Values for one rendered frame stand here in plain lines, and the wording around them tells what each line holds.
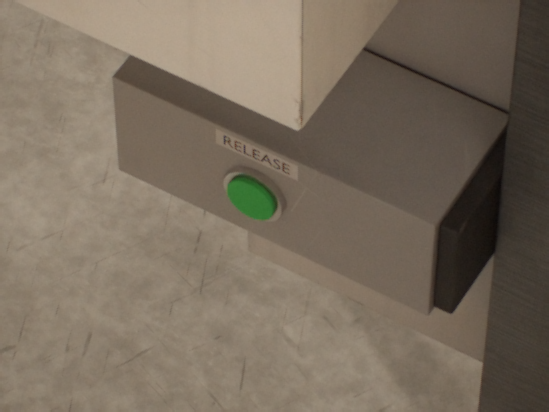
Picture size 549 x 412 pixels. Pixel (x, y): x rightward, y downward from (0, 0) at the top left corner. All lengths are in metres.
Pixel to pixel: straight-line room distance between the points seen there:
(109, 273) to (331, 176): 1.45
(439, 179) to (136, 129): 0.18
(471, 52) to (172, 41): 0.23
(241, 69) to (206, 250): 1.64
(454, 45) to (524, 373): 0.21
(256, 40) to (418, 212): 0.22
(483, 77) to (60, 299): 1.44
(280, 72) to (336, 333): 1.59
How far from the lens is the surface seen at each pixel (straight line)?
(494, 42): 1.45
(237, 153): 1.48
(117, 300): 2.87
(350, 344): 2.83
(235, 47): 1.26
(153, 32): 1.29
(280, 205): 1.48
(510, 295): 1.53
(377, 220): 1.46
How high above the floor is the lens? 2.32
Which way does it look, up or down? 52 degrees down
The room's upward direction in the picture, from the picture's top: straight up
